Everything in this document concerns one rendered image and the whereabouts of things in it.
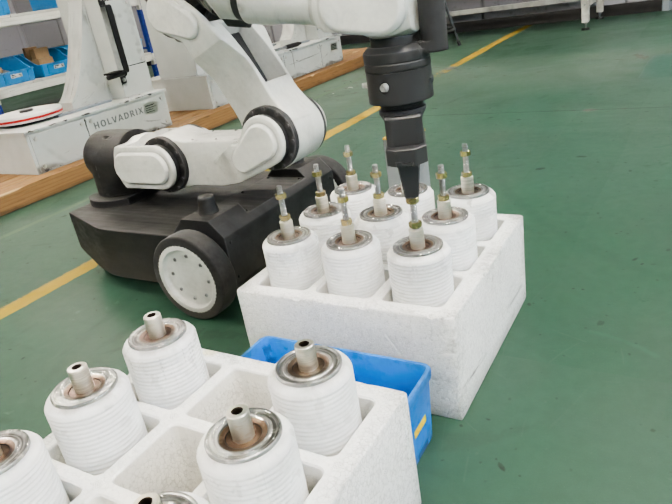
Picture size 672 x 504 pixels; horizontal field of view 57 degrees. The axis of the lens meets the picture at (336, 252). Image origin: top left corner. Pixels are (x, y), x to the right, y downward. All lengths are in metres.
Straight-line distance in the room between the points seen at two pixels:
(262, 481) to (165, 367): 0.26
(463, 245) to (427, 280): 0.13
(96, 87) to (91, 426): 2.68
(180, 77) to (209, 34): 2.36
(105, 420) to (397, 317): 0.42
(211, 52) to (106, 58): 1.95
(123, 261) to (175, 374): 0.82
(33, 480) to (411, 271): 0.54
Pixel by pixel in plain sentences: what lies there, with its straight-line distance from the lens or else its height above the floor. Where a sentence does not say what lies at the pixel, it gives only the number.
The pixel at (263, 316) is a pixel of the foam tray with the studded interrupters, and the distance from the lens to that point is 1.06.
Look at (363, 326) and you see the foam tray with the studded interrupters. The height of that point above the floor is 0.15.
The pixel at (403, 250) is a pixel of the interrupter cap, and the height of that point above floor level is 0.25.
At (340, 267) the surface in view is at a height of 0.23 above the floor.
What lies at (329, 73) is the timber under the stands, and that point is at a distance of 4.49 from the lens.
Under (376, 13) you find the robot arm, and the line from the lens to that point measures 0.80.
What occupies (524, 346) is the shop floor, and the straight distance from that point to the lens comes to 1.14.
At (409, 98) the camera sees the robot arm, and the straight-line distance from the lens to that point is 0.82.
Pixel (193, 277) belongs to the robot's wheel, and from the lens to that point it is 1.36.
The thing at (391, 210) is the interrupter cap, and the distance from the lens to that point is 1.08.
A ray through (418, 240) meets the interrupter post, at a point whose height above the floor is 0.27.
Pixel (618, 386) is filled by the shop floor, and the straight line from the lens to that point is 1.06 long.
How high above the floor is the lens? 0.63
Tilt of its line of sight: 24 degrees down
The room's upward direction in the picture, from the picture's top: 10 degrees counter-clockwise
